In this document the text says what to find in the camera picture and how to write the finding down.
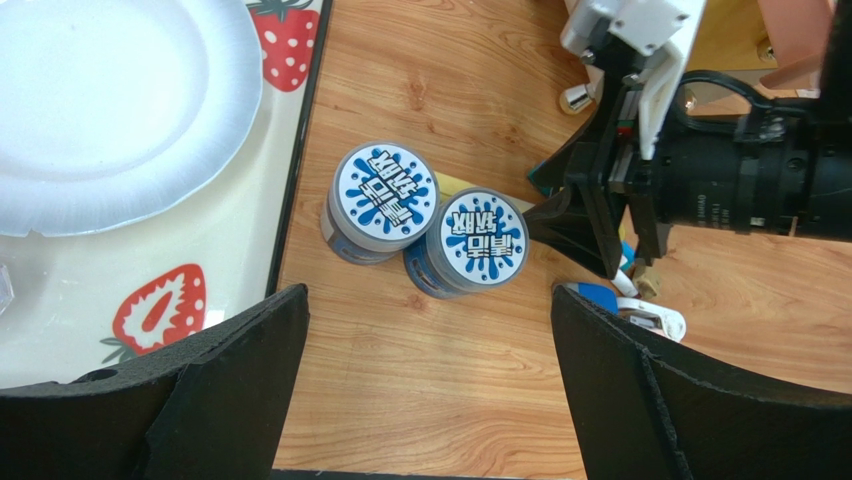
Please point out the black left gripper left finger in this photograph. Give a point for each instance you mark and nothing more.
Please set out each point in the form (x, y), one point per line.
(211, 406)

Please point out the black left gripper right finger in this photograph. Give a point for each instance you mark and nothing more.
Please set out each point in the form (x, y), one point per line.
(646, 407)

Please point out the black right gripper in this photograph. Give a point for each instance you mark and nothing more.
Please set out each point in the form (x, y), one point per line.
(727, 158)

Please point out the blue patterned tape roll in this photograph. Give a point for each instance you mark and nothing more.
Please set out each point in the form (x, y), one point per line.
(478, 242)
(384, 196)

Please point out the round drawer storage box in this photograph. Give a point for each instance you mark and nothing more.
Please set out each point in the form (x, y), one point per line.
(776, 44)

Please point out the white blue marker pen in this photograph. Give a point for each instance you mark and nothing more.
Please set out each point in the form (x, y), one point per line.
(623, 281)

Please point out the blue grey lint roller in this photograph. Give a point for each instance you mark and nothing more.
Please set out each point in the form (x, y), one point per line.
(601, 295)

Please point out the cork stopper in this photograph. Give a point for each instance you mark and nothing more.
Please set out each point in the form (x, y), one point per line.
(647, 281)

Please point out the strawberry pattern tray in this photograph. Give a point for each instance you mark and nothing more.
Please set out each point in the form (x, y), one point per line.
(72, 305)

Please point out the white paper plate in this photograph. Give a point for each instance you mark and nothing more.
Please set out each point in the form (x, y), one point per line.
(115, 111)

